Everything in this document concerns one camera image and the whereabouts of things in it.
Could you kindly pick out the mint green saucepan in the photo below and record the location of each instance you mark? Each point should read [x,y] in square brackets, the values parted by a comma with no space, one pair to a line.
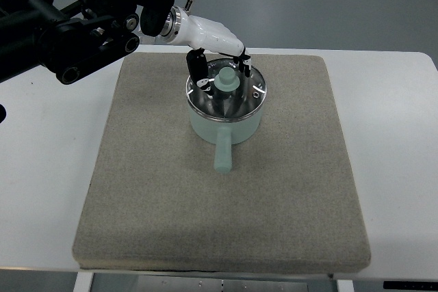
[224,135]

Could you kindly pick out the black label strip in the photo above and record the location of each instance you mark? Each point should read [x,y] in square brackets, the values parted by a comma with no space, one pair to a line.
[410,285]

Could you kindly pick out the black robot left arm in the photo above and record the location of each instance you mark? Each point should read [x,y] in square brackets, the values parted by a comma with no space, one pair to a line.
[74,38]

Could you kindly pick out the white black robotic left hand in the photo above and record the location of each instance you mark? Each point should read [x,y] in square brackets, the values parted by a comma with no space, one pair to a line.
[202,35]

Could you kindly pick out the white table frame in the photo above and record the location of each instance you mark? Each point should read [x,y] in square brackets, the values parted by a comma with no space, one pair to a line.
[87,281]

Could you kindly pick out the grey felt mat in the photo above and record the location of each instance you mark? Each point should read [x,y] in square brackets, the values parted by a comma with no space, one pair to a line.
[163,199]

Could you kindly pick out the glass lid with green knob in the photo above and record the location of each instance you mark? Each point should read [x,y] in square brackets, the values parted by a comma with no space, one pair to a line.
[232,96]

